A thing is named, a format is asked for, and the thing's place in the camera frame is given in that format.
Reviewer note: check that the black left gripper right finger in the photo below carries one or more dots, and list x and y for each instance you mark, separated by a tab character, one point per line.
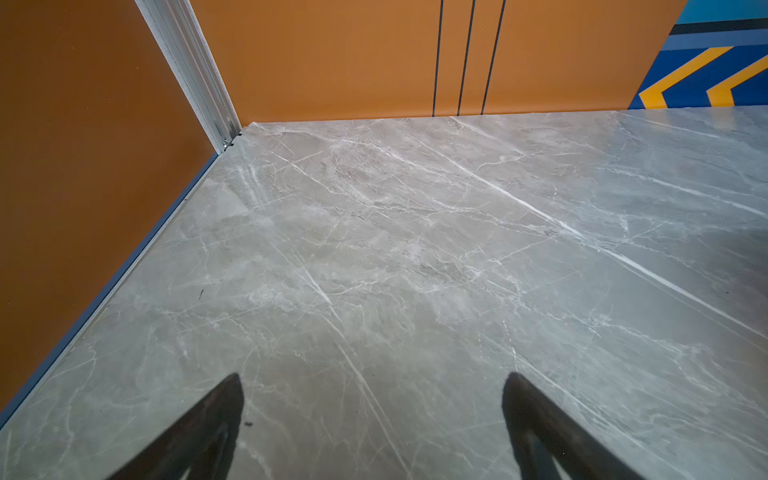
546	441

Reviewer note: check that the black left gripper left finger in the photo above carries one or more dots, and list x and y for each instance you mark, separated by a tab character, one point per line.
199	445

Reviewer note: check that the aluminium corner post left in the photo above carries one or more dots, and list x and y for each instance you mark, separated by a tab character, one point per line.
179	35

